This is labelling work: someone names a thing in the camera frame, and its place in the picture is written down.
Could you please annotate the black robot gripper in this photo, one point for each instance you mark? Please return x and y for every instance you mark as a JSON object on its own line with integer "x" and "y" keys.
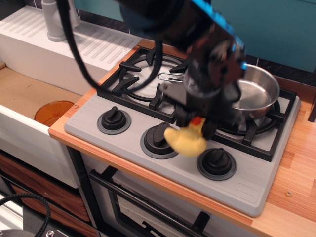
{"x": 214, "y": 105}

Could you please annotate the yellow stuffed duck toy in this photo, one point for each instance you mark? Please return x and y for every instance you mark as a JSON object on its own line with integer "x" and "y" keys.
{"x": 187, "y": 141}

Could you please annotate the stainless steel saucepan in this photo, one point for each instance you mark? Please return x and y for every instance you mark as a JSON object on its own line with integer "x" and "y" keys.
{"x": 259, "y": 91}

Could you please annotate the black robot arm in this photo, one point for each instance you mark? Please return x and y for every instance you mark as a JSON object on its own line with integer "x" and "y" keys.
{"x": 215, "y": 56}

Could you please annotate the grey toy stove top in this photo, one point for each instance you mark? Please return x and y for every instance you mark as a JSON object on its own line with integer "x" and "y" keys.
{"x": 239, "y": 164}

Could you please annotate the black right stove knob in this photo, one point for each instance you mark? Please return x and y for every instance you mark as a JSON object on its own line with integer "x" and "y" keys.
{"x": 216, "y": 164}

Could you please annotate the black stove knob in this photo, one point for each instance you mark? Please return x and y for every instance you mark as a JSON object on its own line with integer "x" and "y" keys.
{"x": 114, "y": 121}
{"x": 216, "y": 164}
{"x": 154, "y": 144}

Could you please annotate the black middle stove knob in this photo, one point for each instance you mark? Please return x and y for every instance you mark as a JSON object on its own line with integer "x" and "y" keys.
{"x": 154, "y": 144}

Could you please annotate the black left stove knob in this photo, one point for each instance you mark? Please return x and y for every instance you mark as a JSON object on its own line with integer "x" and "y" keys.
{"x": 114, "y": 121}

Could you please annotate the black right burner grate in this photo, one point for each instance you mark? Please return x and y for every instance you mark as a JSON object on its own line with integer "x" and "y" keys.
{"x": 267, "y": 136}

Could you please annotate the black burner grate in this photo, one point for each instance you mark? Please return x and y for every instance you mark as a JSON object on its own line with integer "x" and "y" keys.
{"x": 267, "y": 136}
{"x": 128, "y": 81}

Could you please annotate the black left burner grate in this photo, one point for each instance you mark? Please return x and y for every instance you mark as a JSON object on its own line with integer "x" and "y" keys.
{"x": 128, "y": 81}

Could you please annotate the grey oven door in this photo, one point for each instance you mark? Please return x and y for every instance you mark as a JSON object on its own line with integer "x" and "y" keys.
{"x": 216, "y": 226}

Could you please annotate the orange plastic sink drain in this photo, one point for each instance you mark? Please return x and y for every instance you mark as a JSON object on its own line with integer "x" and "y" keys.
{"x": 51, "y": 112}

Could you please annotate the wooden drawer fronts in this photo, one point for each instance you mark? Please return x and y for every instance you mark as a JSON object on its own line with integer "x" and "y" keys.
{"x": 66, "y": 205}

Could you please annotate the white toy sink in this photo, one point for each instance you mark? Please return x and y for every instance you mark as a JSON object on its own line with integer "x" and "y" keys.
{"x": 35, "y": 71}

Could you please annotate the grey toy faucet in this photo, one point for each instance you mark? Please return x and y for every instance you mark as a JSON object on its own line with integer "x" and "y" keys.
{"x": 55, "y": 31}

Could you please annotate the black oven door handle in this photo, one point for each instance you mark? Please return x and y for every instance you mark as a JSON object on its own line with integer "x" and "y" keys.
{"x": 142, "y": 217}

